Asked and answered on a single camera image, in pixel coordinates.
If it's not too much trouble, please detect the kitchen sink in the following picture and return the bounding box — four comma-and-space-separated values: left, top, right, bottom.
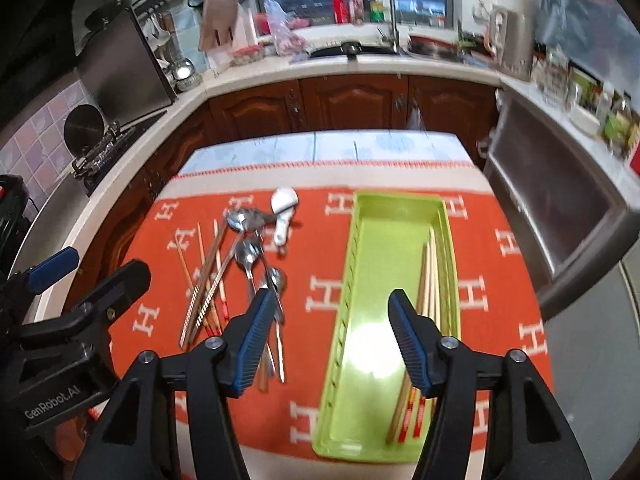
309, 42, 399, 60

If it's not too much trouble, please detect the dark range hood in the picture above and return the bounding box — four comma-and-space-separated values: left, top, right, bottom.
0, 0, 136, 92

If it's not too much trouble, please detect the light blue tablecloth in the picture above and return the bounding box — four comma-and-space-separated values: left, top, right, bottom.
182, 129, 476, 177

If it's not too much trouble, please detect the orange patterned blanket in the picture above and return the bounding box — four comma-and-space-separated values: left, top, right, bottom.
85, 167, 556, 480

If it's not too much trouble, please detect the green plastic utensil tray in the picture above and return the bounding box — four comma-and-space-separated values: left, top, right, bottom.
311, 190, 462, 463

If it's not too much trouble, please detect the hanging plastic bag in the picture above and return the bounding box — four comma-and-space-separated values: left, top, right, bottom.
405, 100, 429, 134

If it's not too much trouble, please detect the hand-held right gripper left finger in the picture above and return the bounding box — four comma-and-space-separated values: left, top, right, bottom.
75, 289, 279, 480

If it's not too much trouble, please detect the large metal soup spoon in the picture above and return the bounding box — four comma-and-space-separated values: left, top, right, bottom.
245, 207, 279, 233

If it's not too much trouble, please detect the stainless steel splash panel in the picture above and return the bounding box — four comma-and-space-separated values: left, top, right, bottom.
75, 7, 178, 127

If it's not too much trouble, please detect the round metal pot lid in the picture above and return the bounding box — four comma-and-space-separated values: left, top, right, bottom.
64, 104, 106, 154

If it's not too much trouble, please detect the clear plastic curtain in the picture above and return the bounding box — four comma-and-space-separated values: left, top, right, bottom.
530, 0, 640, 77

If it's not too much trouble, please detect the brown wooden cabinet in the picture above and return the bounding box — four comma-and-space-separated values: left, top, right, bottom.
70, 74, 501, 311

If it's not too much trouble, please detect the clear plastic bag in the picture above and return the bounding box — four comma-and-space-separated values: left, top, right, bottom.
262, 0, 307, 56

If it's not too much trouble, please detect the row of seasoning jars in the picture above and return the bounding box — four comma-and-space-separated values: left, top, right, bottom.
532, 45, 640, 162

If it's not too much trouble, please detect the white kitchen countertop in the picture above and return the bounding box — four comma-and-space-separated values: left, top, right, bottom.
10, 25, 640, 311

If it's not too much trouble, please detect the white ceramic spoon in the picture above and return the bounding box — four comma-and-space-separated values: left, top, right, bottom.
270, 187, 301, 248

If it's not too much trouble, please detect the striped chopstick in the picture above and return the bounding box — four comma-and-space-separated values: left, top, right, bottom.
195, 245, 246, 336
179, 232, 233, 350

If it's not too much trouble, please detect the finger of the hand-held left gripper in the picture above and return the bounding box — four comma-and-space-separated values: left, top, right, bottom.
15, 259, 152, 347
0, 247, 81, 302

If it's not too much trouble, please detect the clear food container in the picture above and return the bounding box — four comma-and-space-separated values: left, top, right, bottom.
230, 45, 264, 67

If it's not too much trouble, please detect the wooden cutting board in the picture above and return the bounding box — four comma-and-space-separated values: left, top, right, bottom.
199, 0, 240, 52

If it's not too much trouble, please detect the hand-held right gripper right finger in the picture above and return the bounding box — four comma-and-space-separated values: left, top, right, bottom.
387, 289, 593, 480

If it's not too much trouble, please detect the small metal pot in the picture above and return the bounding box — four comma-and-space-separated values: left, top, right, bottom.
170, 57, 202, 92

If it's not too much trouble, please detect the stainless steel built-in appliance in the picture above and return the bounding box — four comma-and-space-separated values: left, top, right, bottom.
482, 87, 640, 322

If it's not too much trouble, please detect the gas stove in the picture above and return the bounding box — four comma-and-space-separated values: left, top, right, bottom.
70, 110, 167, 197

